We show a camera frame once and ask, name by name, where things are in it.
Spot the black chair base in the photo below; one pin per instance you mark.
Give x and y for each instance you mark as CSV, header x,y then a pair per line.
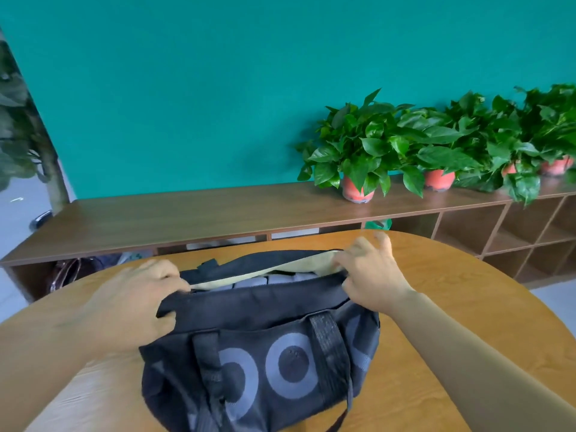
x,y
40,220

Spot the person's left hand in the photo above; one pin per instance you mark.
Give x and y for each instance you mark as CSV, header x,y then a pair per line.
x,y
123,301

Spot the person's right hand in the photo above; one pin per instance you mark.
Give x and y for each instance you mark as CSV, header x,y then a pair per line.
x,y
373,278

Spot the potted green plant, orange pot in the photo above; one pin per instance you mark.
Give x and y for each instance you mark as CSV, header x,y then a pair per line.
x,y
360,148
553,125
438,152
508,148

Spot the grey folded clothes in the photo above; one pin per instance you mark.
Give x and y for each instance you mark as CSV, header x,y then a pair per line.
x,y
279,279

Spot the person's right forearm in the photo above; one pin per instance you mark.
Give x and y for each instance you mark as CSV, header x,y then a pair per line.
x,y
477,368

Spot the tall artificial tree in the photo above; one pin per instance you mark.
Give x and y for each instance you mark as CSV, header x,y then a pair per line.
x,y
27,130

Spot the black bag with grey print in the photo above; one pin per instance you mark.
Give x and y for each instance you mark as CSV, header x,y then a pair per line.
x,y
270,355

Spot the person's left fingers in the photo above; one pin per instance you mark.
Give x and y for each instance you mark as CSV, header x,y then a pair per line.
x,y
168,278

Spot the person's left forearm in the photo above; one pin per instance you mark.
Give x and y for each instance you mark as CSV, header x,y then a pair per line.
x,y
40,368

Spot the long wooden cubby shelf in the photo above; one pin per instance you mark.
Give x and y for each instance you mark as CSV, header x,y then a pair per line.
x,y
189,215

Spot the dark brown leather handbag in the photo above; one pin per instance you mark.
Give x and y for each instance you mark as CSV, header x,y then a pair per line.
x,y
74,270

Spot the person's right little finger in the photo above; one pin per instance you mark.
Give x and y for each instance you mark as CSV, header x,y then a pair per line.
x,y
384,247

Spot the green plastic bag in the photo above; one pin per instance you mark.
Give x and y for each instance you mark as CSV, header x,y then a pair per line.
x,y
378,224

